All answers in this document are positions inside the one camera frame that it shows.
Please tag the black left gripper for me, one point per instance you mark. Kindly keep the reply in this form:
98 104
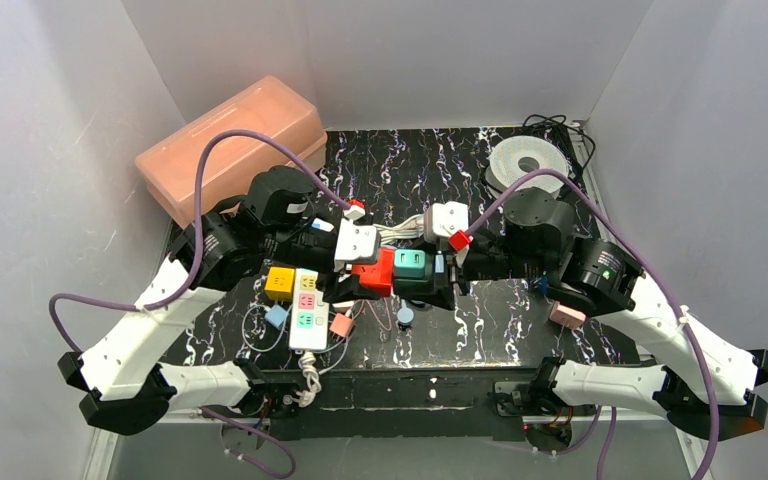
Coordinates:
338 283

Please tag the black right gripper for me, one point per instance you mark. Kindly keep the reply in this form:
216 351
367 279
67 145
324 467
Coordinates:
459 277

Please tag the red cube plug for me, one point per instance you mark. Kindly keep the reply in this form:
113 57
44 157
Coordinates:
378 277

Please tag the dark green cube adapter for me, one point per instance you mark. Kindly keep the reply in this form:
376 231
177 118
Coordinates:
414 284

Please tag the pink charger plug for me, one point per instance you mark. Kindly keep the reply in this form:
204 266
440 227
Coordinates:
566 317
341 326

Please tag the teal charger plug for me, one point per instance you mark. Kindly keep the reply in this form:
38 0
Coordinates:
409 264

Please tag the large white power strip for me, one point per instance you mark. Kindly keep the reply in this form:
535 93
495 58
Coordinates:
309 314

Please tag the yellow cube socket adapter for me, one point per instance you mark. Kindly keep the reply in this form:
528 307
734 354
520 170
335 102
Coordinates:
280 282

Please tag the light blue charger plug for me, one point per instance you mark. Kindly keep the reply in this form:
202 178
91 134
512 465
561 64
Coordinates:
276 316

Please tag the blue cube adapter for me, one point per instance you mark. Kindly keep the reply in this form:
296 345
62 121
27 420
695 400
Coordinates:
542 285

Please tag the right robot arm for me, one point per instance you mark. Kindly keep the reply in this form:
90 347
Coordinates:
701 383

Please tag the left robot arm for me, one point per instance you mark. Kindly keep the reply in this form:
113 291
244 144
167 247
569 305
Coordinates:
126 385

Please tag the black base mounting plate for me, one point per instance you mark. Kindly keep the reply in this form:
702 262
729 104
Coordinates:
388 403

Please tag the white LED strip reel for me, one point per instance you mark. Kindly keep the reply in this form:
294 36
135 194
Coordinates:
518 156

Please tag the pink translucent storage box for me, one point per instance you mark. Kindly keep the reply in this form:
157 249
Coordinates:
269 107

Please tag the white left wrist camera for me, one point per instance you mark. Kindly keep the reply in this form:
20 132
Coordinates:
356 245

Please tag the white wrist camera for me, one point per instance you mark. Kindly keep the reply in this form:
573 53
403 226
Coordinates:
356 245
442 220

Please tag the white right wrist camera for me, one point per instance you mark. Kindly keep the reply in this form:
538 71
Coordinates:
442 220

